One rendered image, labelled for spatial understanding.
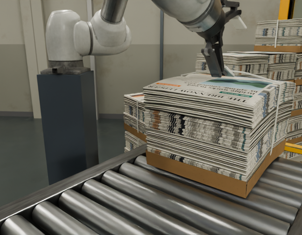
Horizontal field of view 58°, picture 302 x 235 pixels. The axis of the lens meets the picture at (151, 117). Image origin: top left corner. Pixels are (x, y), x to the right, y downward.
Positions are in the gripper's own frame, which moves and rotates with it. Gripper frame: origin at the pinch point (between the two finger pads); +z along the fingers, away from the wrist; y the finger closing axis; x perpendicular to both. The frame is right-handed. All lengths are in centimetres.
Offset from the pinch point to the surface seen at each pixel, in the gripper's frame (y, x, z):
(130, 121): 27, -76, 51
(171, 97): 18.8, -5.2, -16.8
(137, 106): 18, -67, 44
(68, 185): 46, -22, -26
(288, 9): -106, -38, 176
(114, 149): 61, -173, 148
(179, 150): 30.8, -3.6, -9.6
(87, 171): 43, -24, -19
